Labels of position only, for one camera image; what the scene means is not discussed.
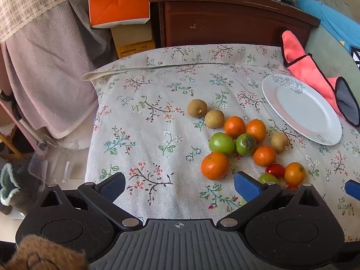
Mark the red cherry tomato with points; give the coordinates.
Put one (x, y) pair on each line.
(275, 170)
(292, 187)

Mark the dark wooden nightstand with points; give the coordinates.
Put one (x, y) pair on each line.
(225, 25)

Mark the green jujube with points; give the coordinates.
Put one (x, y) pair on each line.
(245, 144)
(268, 178)
(221, 143)

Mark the pink metal rack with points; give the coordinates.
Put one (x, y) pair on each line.
(24, 128)

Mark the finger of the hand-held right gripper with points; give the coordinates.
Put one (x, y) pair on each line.
(353, 189)

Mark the green fuzzy cloth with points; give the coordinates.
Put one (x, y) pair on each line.
(11, 185)

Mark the pink waffle fabric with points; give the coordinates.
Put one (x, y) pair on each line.
(47, 62)

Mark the clear plastic bin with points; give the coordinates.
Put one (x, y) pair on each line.
(56, 163)

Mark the brown plush toy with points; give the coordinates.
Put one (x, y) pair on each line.
(42, 253)

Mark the white plate with line drawing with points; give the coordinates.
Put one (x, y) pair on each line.
(303, 109)

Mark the checked curtain with lace edge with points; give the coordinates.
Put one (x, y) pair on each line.
(33, 5)

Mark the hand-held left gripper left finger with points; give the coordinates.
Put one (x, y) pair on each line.
(114, 185)

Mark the grey cloth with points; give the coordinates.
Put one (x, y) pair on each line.
(90, 31)

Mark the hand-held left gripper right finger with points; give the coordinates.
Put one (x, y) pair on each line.
(247, 187)

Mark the green bed sheet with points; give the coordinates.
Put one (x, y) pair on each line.
(323, 45)

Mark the blue printed blanket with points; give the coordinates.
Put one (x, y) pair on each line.
(332, 19)

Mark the yellow cardboard box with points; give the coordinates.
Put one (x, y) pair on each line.
(132, 39)

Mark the brown longan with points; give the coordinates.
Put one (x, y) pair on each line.
(214, 119)
(197, 107)
(279, 142)

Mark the floral tablecloth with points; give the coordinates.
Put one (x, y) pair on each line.
(157, 135)

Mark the small orange mandarin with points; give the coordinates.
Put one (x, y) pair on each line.
(214, 166)
(234, 126)
(294, 173)
(264, 156)
(256, 130)

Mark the pink cloth with black trim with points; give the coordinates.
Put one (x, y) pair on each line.
(298, 59)

